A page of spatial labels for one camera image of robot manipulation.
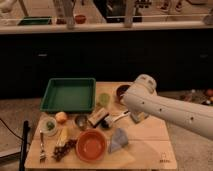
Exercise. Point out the dark brown bowl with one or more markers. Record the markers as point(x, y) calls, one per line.
point(120, 92)

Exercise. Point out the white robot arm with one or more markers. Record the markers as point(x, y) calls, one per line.
point(141, 96)

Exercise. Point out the green plastic tray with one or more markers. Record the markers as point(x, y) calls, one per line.
point(71, 95)

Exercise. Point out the distant green tray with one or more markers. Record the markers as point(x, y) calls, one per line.
point(35, 21)

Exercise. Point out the green cup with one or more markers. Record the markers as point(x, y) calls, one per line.
point(104, 99)

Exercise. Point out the wooden block brush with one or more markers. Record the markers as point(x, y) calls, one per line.
point(96, 117)

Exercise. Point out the black white dish brush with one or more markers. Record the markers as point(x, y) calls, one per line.
point(110, 120)

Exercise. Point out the small metal cup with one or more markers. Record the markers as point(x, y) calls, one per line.
point(81, 122)

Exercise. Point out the blue grey sponge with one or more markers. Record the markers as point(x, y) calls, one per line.
point(137, 118)

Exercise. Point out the grey folded cloth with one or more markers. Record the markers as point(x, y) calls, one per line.
point(118, 140)

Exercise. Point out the orange fruit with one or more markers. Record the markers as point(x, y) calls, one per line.
point(61, 117)

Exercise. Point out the yellow banana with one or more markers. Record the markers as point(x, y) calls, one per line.
point(63, 137)

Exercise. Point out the distant orange bowl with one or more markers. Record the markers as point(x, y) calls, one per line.
point(80, 19)

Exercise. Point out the clear bowl with greens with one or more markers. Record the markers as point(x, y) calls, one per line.
point(48, 126)

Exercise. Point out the bunch of dark grapes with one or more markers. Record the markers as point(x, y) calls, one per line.
point(60, 152)

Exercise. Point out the black stand pole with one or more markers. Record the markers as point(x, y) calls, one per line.
point(24, 143)

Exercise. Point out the silver fork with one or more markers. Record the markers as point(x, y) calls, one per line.
point(42, 150)

